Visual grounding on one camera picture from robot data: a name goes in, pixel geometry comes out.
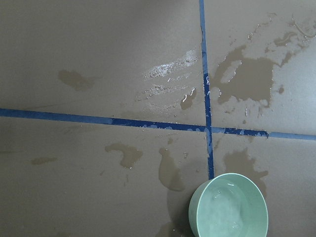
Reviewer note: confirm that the green ceramic bowl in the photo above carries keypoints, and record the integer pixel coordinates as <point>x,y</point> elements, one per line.
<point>230,205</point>

